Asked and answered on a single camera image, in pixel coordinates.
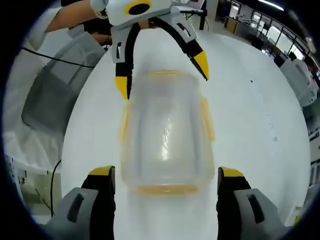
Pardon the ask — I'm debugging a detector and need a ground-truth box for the bead bracelet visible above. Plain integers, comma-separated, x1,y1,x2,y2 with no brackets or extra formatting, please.
93,8,109,20

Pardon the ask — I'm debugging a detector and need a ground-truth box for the black-legged laptop desk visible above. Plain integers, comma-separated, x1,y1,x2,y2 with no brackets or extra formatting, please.
179,0,209,31

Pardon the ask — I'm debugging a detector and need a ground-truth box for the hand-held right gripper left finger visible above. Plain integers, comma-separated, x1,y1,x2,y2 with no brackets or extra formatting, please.
43,164,117,240

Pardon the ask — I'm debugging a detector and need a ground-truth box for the black floor cable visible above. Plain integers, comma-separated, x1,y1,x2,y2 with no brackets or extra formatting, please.
34,158,63,218

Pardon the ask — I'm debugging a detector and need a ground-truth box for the grey mesh office chair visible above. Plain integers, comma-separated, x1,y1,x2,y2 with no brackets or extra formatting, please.
3,24,106,171

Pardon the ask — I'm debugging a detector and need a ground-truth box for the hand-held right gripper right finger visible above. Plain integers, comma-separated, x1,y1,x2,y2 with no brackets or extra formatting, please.
215,166,288,240

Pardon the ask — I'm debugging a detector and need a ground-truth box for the clear box with yellow buckle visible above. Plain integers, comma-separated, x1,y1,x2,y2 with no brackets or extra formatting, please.
117,69,216,198

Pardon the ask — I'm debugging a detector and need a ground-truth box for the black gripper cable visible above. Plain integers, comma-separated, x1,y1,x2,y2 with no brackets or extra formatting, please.
21,46,94,69

